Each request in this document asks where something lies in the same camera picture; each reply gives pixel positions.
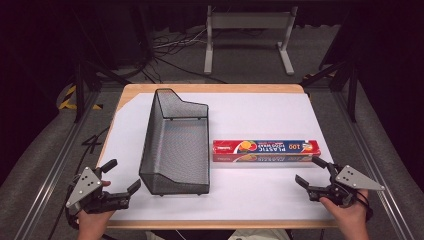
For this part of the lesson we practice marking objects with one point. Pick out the black metal stand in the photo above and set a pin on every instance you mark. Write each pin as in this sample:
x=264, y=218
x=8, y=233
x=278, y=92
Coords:
x=351, y=90
x=80, y=90

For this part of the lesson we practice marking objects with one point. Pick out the person's left hand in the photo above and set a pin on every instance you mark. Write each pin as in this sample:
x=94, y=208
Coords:
x=94, y=222

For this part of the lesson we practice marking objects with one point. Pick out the aluminium floor rail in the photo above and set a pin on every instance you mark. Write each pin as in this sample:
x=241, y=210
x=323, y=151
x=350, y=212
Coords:
x=373, y=160
x=56, y=173

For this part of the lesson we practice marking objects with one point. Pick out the white table mat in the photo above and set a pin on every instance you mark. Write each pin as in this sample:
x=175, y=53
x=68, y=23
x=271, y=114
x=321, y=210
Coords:
x=253, y=113

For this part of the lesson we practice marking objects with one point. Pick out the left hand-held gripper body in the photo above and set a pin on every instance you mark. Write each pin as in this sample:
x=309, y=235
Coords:
x=83, y=186

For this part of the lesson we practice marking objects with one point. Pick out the white metal stand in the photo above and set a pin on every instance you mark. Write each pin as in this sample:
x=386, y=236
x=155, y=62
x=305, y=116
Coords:
x=250, y=20

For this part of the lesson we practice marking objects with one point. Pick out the yellow and black floor tape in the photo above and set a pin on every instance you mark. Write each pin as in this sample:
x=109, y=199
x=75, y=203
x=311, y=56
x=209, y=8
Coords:
x=68, y=100

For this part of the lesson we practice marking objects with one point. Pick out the red and blue plastic wrap box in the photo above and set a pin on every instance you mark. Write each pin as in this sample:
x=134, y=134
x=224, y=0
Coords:
x=266, y=148

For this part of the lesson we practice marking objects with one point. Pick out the person's right hand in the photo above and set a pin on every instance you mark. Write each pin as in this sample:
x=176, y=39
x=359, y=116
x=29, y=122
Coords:
x=350, y=215

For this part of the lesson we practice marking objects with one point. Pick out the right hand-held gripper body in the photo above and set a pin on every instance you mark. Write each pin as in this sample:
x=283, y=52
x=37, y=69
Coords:
x=356, y=181

